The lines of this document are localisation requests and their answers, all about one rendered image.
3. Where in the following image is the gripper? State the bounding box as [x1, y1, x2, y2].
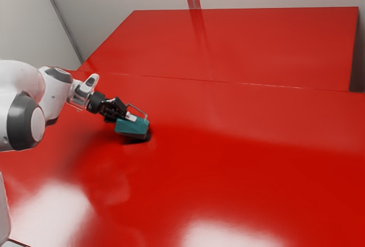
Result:
[86, 91, 149, 123]

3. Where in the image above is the teal faceted mug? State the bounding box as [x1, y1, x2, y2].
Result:
[114, 116, 151, 140]

